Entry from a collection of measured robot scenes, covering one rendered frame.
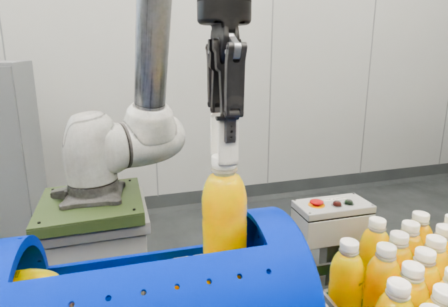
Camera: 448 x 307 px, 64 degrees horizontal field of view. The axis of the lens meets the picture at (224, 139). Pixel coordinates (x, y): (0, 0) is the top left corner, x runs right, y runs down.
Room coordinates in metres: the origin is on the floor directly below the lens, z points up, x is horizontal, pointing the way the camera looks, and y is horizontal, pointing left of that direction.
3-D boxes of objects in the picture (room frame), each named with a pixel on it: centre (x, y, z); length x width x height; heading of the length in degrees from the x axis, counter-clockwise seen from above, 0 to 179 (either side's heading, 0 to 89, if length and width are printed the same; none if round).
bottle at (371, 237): (0.80, -0.37, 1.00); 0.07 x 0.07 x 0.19
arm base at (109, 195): (1.10, 0.44, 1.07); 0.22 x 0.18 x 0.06; 101
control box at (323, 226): (0.91, -0.29, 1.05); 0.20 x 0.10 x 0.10; 105
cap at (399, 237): (0.73, -0.39, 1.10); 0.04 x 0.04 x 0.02
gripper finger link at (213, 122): (0.55, 0.01, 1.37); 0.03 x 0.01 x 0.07; 105
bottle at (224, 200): (0.53, 0.00, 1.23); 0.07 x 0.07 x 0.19
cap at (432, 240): (0.71, -0.46, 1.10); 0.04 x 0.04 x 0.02
